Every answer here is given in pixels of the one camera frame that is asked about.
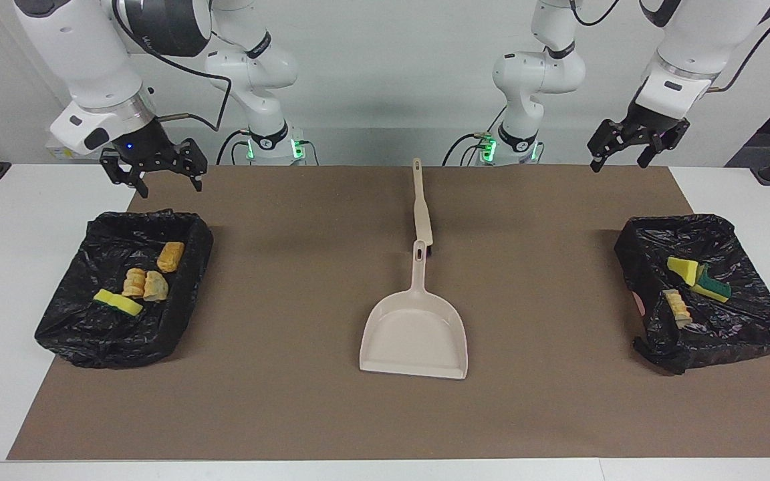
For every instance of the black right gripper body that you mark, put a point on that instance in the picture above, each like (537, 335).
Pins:
(144, 143)

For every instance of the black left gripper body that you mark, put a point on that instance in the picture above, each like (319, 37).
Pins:
(652, 121)

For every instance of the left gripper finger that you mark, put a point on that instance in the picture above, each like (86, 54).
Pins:
(669, 137)
(604, 137)

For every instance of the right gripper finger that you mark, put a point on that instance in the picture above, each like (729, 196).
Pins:
(121, 168)
(192, 160)

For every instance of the brown oval bread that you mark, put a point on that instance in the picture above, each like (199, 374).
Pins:
(170, 256)

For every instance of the sliced bread roll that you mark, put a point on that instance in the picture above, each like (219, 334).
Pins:
(134, 282)

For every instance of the pale torn bread chunk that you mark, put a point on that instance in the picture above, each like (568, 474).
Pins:
(156, 287)

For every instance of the small yellow sponge piece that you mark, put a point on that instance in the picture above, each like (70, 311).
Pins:
(684, 268)

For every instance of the large yellow sponge piece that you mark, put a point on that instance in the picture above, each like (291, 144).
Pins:
(121, 304)

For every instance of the notched yellow sponge piece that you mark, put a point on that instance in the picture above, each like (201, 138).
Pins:
(714, 288)

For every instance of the striped croissant bread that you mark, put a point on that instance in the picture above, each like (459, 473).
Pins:
(678, 307)

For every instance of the beige brush black bristles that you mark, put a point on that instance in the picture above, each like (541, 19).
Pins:
(420, 200)

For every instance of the beige plastic dustpan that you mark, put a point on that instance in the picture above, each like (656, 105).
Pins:
(415, 334)

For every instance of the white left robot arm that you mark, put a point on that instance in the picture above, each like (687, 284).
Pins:
(692, 33)

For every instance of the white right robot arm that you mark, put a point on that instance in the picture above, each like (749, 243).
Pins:
(91, 53)

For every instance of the black bag lined pink bin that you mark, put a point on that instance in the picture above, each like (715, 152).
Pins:
(746, 327)

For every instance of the small white box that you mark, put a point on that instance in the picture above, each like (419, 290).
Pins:
(57, 152)

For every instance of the brown table mat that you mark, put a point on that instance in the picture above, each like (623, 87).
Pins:
(224, 414)

